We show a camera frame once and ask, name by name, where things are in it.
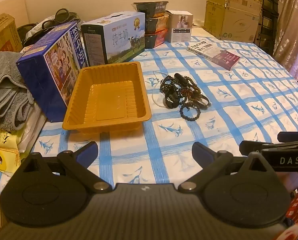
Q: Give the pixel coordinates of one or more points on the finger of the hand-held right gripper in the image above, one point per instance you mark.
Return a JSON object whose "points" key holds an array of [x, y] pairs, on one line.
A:
{"points": [[293, 136], [251, 146]]}

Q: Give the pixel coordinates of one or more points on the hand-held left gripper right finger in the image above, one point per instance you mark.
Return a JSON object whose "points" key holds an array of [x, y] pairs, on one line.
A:
{"points": [[201, 152]]}

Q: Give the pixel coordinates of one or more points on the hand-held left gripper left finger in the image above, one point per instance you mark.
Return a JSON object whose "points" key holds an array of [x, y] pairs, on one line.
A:
{"points": [[88, 152]]}

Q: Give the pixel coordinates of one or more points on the yellow plastic tray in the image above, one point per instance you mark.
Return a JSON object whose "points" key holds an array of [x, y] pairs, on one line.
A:
{"points": [[109, 100]]}

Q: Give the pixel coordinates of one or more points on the black smart band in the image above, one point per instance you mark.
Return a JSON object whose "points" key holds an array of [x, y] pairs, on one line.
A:
{"points": [[170, 97]]}

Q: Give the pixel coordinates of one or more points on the blue checked tablecloth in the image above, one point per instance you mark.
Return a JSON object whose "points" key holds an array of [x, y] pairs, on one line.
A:
{"points": [[238, 92]]}

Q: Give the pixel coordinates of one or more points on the white plastic bag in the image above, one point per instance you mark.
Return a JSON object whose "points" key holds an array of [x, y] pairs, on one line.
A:
{"points": [[31, 130]]}

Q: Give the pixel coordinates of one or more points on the yellow paper bag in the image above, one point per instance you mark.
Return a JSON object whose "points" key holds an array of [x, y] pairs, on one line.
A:
{"points": [[4, 142]]}

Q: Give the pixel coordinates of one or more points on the dark blue milk carton box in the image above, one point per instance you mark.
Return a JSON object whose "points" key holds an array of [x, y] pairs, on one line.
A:
{"points": [[54, 62]]}

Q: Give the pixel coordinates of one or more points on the white and maroon book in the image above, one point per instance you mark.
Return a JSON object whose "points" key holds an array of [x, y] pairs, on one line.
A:
{"points": [[219, 55]]}

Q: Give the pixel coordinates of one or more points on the beige curtain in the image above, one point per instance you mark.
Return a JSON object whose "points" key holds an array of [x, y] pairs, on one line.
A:
{"points": [[293, 30]]}

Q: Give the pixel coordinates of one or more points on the grey towel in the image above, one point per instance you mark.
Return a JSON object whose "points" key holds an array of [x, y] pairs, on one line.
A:
{"points": [[4, 80]]}

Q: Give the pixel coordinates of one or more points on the light blue milk carton box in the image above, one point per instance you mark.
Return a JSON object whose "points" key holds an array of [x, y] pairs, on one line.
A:
{"points": [[119, 37]]}

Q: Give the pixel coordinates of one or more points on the black metal rack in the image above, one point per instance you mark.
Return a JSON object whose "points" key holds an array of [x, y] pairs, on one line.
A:
{"points": [[268, 17]]}

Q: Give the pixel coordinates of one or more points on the red label instant food bowl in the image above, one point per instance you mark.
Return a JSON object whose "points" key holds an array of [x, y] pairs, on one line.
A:
{"points": [[155, 38]]}

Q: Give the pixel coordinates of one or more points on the large open cardboard box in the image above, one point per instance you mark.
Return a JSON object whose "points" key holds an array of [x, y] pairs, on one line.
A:
{"points": [[234, 22]]}

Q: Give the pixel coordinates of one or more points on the small white product box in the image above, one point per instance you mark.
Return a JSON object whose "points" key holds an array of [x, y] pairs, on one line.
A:
{"points": [[180, 27]]}

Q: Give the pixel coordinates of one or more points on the brown cardboard box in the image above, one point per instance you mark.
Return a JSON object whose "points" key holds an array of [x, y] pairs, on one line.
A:
{"points": [[1, 35]]}

